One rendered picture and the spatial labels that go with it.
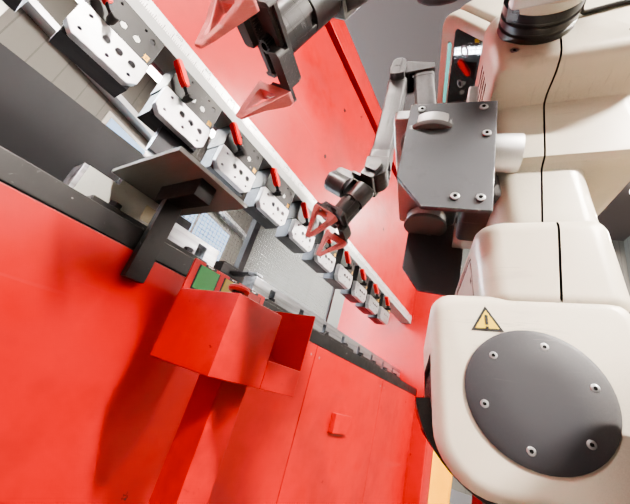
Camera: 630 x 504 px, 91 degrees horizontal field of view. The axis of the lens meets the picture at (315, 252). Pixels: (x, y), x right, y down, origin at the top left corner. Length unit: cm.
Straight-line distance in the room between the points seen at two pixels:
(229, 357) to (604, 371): 41
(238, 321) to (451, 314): 30
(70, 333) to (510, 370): 63
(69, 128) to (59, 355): 90
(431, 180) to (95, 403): 66
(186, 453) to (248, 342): 18
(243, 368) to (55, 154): 106
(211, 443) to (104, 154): 112
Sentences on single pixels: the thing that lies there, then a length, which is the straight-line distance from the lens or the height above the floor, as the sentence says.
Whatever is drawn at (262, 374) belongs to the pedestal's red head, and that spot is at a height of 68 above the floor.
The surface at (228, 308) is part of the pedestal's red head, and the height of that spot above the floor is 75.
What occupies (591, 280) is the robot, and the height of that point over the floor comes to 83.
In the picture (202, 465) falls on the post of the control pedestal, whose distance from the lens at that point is 58.
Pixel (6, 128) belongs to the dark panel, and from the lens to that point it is 136.
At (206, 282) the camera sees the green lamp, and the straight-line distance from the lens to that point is 62.
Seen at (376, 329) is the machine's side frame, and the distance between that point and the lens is 270.
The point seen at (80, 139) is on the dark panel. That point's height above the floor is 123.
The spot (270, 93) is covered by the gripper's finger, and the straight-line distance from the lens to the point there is 50.
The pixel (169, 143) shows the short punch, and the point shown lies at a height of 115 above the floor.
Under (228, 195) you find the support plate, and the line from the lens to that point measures 68.
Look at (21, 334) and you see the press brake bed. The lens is 66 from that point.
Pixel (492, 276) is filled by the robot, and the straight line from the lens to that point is 35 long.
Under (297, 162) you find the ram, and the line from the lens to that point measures 127.
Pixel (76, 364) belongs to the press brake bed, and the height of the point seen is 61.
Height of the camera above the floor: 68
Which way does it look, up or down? 23 degrees up
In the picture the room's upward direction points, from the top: 17 degrees clockwise
